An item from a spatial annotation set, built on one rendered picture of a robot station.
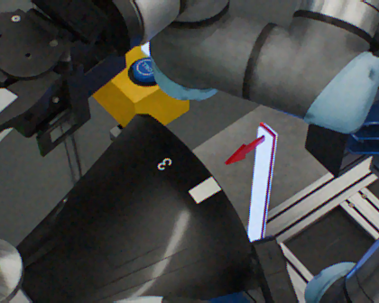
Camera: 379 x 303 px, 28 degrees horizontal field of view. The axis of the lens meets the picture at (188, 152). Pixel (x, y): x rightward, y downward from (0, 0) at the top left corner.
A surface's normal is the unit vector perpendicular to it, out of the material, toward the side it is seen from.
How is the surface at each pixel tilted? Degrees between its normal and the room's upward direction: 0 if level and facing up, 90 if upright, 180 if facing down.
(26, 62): 1
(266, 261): 8
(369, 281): 67
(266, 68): 50
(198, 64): 72
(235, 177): 0
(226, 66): 61
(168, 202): 15
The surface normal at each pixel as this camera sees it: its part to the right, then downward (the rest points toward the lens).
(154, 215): 0.13, -0.45
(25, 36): 0.00, -0.62
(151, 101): 0.63, 0.61
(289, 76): -0.35, 0.15
